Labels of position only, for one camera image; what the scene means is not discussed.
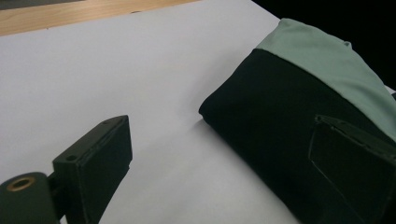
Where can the white table cover sheet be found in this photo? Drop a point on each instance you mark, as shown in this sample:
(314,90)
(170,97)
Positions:
(124,62)

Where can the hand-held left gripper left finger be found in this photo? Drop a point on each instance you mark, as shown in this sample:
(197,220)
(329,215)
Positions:
(96,161)

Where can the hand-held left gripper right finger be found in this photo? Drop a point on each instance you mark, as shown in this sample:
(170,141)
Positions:
(355,168)

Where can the black and green shirt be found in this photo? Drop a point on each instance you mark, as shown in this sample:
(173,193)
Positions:
(267,109)

